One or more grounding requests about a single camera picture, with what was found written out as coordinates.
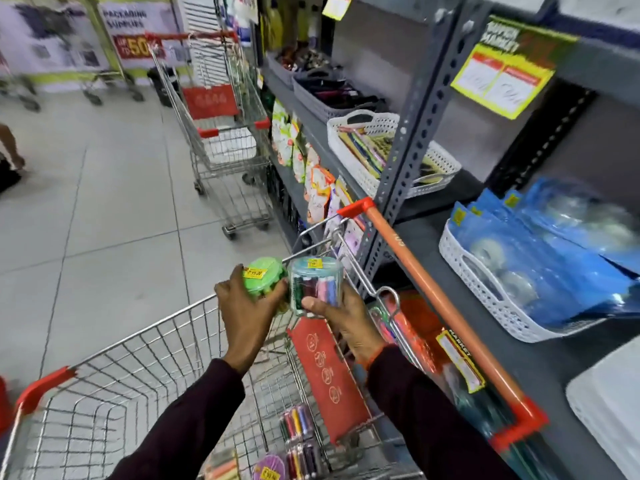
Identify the person's right hand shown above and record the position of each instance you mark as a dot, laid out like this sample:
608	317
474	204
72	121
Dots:
350	322

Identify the person's left hand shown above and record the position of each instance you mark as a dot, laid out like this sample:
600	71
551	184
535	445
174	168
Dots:
245	317

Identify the person's left thumb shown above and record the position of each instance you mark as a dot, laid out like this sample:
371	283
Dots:
272	303

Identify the person's right thumb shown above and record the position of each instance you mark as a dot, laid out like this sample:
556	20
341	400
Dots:
320	306

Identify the clear blue lidded thread container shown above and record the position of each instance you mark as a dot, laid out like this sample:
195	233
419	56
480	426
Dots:
316	285

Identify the green lidded thread container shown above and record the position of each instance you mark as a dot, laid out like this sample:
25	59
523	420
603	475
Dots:
263	275

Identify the person's right forearm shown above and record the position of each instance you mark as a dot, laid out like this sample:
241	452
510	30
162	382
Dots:
430	419

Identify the person's left forearm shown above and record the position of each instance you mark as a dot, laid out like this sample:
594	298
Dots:
190	424

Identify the red child seat flap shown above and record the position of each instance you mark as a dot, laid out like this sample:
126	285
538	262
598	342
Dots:
330	374

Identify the orange wrist thread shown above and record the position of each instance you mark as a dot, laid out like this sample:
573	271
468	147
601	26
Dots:
374	355

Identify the orange packaged item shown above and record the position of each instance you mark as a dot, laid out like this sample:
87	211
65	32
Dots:
420	334

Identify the thread spool pack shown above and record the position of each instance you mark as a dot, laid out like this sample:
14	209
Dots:
304	460
297	422

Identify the row of hanging colourful packets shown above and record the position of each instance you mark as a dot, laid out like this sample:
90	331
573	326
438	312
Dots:
310	169

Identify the white basket with colourful packets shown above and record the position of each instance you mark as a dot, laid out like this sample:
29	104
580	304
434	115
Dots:
385	154

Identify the purple lidded container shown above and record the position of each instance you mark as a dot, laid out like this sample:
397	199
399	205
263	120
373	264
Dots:
270	469

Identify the grey metal shelving rack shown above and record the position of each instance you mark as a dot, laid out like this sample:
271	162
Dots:
450	194

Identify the empty metal shopping cart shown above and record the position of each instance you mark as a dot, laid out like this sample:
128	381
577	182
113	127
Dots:
220	134

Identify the white basket with blue packets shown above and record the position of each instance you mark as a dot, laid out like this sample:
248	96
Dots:
505	299

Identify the grey plastic basket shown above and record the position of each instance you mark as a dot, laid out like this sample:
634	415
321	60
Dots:
330	97

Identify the pile of blue tape packets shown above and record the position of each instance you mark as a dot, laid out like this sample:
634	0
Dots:
555	249

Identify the small grey basket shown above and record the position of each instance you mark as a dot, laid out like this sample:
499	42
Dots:
295	62

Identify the row of bottles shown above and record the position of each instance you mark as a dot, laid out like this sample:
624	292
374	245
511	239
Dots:
287	24

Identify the yellow red shelf sign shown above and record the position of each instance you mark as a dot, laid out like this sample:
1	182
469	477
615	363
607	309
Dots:
505	69

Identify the yellow price tag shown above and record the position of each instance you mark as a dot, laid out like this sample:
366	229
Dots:
337	5

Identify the white red promotional banner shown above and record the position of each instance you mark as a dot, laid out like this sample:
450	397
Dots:
135	34

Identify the white plastic container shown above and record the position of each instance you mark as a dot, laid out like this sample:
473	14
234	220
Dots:
607	404

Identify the white poster board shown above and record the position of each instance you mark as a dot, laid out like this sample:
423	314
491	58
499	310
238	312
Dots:
45	39

